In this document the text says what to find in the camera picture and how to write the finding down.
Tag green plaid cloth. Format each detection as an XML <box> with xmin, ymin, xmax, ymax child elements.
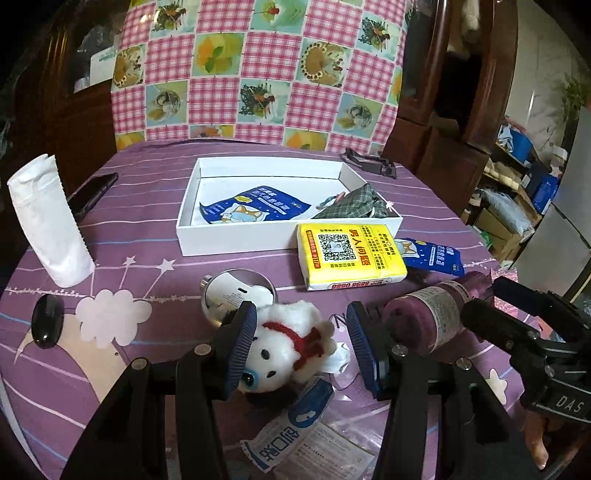
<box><xmin>311</xmin><ymin>182</ymin><xmax>399</xmax><ymax>220</ymax></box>

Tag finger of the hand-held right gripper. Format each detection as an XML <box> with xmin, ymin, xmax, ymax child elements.
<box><xmin>492</xmin><ymin>276</ymin><xmax>579</xmax><ymax>325</ymax></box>
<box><xmin>461</xmin><ymin>299</ymin><xmax>542</xmax><ymax>357</ymax></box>

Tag yellow tissue pack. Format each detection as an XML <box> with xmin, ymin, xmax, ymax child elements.
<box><xmin>296</xmin><ymin>222</ymin><xmax>408</xmax><ymax>292</ymax></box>

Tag person's right hand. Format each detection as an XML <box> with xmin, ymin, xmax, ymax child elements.
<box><xmin>525</xmin><ymin>408</ymin><xmax>556</xmax><ymax>470</ymax></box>

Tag round metal tin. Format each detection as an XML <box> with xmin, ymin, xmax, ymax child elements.
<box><xmin>199</xmin><ymin>268</ymin><xmax>280</xmax><ymax>329</ymax></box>

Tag blue sachet packet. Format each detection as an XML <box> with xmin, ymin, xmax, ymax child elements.
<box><xmin>199</xmin><ymin>185</ymin><xmax>310</xmax><ymax>226</ymax></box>
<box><xmin>396</xmin><ymin>237</ymin><xmax>464</xmax><ymax>277</ymax></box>

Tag clear plastic mask packet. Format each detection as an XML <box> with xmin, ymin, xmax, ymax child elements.
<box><xmin>240</xmin><ymin>382</ymin><xmax>336</xmax><ymax>476</ymax></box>

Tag silver refrigerator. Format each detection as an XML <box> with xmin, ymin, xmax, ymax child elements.
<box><xmin>512</xmin><ymin>105</ymin><xmax>591</xmax><ymax>302</ymax></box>

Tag white plush dog toy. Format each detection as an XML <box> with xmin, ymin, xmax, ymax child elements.
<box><xmin>239</xmin><ymin>299</ymin><xmax>339</xmax><ymax>394</ymax></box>

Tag white cardboard box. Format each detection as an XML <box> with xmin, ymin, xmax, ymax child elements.
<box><xmin>175</xmin><ymin>156</ymin><xmax>404</xmax><ymax>257</ymax></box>

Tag green potted plant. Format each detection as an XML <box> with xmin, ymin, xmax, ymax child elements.
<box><xmin>560</xmin><ymin>73</ymin><xmax>591</xmax><ymax>136</ymax></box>

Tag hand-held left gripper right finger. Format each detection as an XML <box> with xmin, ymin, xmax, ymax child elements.
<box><xmin>346</xmin><ymin>301</ymin><xmax>542</xmax><ymax>480</ymax></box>

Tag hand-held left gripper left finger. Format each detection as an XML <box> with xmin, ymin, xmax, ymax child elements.
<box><xmin>60</xmin><ymin>301</ymin><xmax>259</xmax><ymax>480</ymax></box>

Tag black smartphone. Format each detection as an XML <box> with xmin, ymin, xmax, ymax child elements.
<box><xmin>66</xmin><ymin>172</ymin><xmax>119</xmax><ymax>223</ymax></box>

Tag dark wooden cabinet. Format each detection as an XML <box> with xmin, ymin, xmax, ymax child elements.
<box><xmin>0</xmin><ymin>0</ymin><xmax>122</xmax><ymax>217</ymax></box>

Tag pink checked printed cloth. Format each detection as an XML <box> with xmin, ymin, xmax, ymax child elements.
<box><xmin>110</xmin><ymin>0</ymin><xmax>410</xmax><ymax>153</ymax></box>

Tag black plastic holder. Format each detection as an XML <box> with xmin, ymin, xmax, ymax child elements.
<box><xmin>341</xmin><ymin>148</ymin><xmax>399</xmax><ymax>179</ymax></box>

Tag blue storage boxes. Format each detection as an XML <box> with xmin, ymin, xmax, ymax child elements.
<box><xmin>498</xmin><ymin>119</ymin><xmax>563</xmax><ymax>214</ymax></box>

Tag purple printed tablecloth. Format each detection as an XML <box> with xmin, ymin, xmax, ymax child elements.
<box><xmin>0</xmin><ymin>138</ymin><xmax>555</xmax><ymax>480</ymax></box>

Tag black oval mouse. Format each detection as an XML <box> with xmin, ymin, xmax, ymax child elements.
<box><xmin>31</xmin><ymin>295</ymin><xmax>64</xmax><ymax>348</ymax></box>

